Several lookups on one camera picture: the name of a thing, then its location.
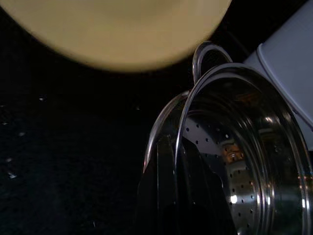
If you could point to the perforated steel steamer tray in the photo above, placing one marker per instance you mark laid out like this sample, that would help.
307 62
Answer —
244 171

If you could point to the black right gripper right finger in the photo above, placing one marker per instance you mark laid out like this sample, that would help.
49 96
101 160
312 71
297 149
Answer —
203 203

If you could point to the cream round plate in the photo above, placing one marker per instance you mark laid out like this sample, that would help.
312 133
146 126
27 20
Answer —
117 31

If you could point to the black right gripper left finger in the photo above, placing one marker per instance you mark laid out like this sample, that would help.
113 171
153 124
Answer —
160 195

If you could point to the white tiered plastic rack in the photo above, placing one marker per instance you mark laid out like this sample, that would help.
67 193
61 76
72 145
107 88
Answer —
288 61

